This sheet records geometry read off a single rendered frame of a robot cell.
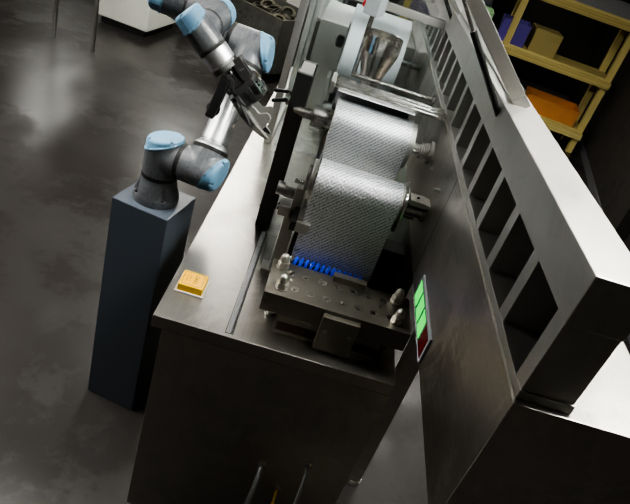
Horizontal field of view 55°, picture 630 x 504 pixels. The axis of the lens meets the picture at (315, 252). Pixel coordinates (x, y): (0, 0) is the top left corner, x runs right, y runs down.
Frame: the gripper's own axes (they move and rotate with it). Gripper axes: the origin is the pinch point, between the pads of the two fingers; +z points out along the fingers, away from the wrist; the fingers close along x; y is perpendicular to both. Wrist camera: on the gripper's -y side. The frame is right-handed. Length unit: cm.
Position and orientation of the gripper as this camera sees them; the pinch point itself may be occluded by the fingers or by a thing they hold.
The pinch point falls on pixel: (263, 133)
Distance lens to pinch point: 165.6
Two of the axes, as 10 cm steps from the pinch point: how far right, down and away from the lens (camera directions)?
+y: 8.3, -4.3, -3.5
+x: 1.0, -5.1, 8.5
